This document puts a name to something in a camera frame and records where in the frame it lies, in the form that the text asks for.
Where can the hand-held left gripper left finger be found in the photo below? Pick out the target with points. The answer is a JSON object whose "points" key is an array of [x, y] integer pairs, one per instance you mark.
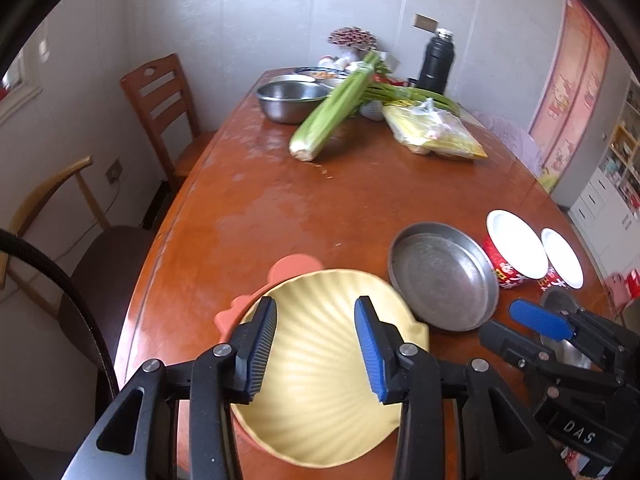
{"points": [[262, 345]]}

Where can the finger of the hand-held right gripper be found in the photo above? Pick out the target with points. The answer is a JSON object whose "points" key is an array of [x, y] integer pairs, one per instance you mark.
{"points": [[505, 342], [542, 317]]}

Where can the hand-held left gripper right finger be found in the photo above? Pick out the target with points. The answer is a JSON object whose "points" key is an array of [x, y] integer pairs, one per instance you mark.
{"points": [[371, 355]]}

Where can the small metal bowl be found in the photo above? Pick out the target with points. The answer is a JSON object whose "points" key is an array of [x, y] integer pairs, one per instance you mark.
{"points": [[557, 302]]}

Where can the yellow shell-shaped plate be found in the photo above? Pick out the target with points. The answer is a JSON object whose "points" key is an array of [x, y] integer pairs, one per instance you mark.
{"points": [[315, 360]]}

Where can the round metal pan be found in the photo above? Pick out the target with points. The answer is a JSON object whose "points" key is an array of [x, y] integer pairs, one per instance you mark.
{"points": [[440, 275]]}

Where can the coral pink plate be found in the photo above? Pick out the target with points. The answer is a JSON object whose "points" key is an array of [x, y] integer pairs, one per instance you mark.
{"points": [[292, 267]]}

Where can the pink plastic toy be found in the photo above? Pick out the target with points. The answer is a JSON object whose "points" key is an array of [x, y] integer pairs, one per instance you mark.
{"points": [[625, 292]]}

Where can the white cabinet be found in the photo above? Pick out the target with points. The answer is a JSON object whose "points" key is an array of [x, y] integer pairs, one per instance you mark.
{"points": [[610, 185]]}

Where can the dark seat chair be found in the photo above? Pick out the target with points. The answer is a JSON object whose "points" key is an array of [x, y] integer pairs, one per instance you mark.
{"points": [[110, 265]]}

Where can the pale pink garment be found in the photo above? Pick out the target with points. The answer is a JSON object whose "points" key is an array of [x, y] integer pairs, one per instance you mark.
{"points": [[515, 140]]}

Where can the yellow plastic food bag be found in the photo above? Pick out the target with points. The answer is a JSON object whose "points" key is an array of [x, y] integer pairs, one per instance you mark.
{"points": [[430, 135]]}

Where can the pink folding screen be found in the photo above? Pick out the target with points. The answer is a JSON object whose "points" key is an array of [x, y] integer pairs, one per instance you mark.
{"points": [[570, 85]]}

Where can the green celery bunch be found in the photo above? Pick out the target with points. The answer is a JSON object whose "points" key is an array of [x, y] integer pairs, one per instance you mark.
{"points": [[325, 115], [400, 92]]}

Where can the grey mesh ball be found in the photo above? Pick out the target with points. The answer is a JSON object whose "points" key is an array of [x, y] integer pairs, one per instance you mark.
{"points": [[372, 110]]}

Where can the stainless steel basin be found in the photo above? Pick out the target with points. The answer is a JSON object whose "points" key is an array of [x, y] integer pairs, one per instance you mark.
{"points": [[287, 97]]}

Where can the black thermos flask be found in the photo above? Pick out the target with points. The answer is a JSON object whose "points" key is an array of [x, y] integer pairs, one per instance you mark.
{"points": [[435, 65]]}

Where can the brown wooden chair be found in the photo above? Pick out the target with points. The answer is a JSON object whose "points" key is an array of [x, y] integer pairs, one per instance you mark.
{"points": [[160, 90]]}

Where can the red tissue box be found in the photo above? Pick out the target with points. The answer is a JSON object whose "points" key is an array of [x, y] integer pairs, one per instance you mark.
{"points": [[395, 80]]}

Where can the patterned dish with food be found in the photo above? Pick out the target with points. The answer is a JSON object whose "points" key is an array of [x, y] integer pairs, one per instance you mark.
{"points": [[322, 75]]}

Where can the window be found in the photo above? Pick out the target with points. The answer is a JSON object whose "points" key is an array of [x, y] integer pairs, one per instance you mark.
{"points": [[15, 90]]}

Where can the low wall socket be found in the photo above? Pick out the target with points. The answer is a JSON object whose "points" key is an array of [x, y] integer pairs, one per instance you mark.
{"points": [[114, 171]]}

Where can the beige wall outlet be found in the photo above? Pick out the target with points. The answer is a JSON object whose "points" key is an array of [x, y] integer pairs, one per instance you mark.
{"points": [[425, 21]]}

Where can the white light switch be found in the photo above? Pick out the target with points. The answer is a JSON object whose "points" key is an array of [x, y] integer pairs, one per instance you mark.
{"points": [[44, 48]]}

